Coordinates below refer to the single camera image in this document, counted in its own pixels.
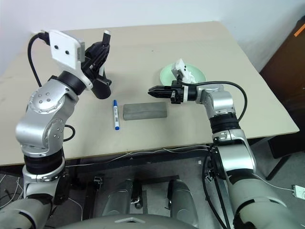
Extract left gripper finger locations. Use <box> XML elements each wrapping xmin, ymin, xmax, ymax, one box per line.
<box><xmin>89</xmin><ymin>41</ymin><xmax>111</xmax><ymax>70</ymax></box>
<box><xmin>95</xmin><ymin>71</ymin><xmax>112</xmax><ymax>86</ymax></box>

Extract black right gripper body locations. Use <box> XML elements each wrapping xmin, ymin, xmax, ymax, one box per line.
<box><xmin>170</xmin><ymin>81</ymin><xmax>185</xmax><ymax>104</ymax></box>

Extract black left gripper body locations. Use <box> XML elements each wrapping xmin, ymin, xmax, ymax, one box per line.
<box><xmin>81</xmin><ymin>49</ymin><xmax>102</xmax><ymax>88</ymax></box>

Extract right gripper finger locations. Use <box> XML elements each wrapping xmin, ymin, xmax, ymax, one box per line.
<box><xmin>148</xmin><ymin>92</ymin><xmax>173</xmax><ymax>99</ymax></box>
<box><xmin>148</xmin><ymin>85</ymin><xmax>173</xmax><ymax>94</ymax></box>

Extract black capped white marker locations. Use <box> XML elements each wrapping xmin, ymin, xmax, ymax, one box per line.
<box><xmin>101</xmin><ymin>30</ymin><xmax>112</xmax><ymax>76</ymax></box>

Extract white tissue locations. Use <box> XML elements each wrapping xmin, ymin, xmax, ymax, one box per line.
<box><xmin>181</xmin><ymin>69</ymin><xmax>202</xmax><ymax>84</ymax></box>

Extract pale round plate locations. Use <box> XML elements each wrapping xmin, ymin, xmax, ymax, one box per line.
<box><xmin>159</xmin><ymin>62</ymin><xmax>207</xmax><ymax>86</ymax></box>

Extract grey glasses case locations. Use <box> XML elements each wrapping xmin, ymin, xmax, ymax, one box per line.
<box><xmin>122</xmin><ymin>102</ymin><xmax>168</xmax><ymax>121</ymax></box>

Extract blue capped white marker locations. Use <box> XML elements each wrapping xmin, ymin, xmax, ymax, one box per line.
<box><xmin>112</xmin><ymin>99</ymin><xmax>121</xmax><ymax>131</ymax></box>

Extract grey rounded shape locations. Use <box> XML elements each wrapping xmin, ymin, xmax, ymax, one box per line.
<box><xmin>166</xmin><ymin>178</ymin><xmax>199</xmax><ymax>222</ymax></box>
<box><xmin>102</xmin><ymin>178</ymin><xmax>143</xmax><ymax>218</ymax></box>

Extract dark brown cabinet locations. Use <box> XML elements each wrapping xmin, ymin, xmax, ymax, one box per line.
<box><xmin>259</xmin><ymin>19</ymin><xmax>305</xmax><ymax>159</ymax></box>

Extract grey curved robot torso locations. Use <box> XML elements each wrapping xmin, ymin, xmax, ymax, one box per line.
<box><xmin>47</xmin><ymin>213</ymin><xmax>198</xmax><ymax>229</ymax></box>

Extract orange tape strip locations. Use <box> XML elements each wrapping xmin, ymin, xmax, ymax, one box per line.
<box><xmin>293</xmin><ymin>23</ymin><xmax>305</xmax><ymax>37</ymax></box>

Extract white power adapter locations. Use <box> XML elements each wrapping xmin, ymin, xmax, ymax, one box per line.
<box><xmin>291</xmin><ymin>185</ymin><xmax>305</xmax><ymax>198</ymax></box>

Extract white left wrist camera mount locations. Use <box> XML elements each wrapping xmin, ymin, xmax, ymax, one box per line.
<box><xmin>40</xmin><ymin>29</ymin><xmax>93</xmax><ymax>91</ymax></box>

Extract thin white cable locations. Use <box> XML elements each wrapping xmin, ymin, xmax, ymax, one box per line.
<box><xmin>64</xmin><ymin>146</ymin><xmax>215</xmax><ymax>167</ymax></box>

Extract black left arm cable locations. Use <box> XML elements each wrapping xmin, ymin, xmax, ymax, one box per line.
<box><xmin>27</xmin><ymin>32</ymin><xmax>76</xmax><ymax>143</ymax></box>

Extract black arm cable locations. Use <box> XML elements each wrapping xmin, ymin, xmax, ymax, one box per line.
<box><xmin>27</xmin><ymin>32</ymin><xmax>76</xmax><ymax>143</ymax></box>
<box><xmin>183</xmin><ymin>81</ymin><xmax>248</xmax><ymax>121</ymax></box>

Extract black metal table frame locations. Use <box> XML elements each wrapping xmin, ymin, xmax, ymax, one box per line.
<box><xmin>66</xmin><ymin>138</ymin><xmax>296</xmax><ymax>181</ymax></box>

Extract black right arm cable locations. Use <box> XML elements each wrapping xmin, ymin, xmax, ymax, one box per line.
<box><xmin>183</xmin><ymin>81</ymin><xmax>248</xmax><ymax>121</ymax></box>

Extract black robot body cable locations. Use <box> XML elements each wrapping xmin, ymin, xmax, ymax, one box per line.
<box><xmin>202</xmin><ymin>146</ymin><xmax>231</xmax><ymax>229</ymax></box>

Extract white floor cable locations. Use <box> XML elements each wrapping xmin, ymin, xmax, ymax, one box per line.
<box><xmin>0</xmin><ymin>174</ymin><xmax>24</xmax><ymax>207</ymax></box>

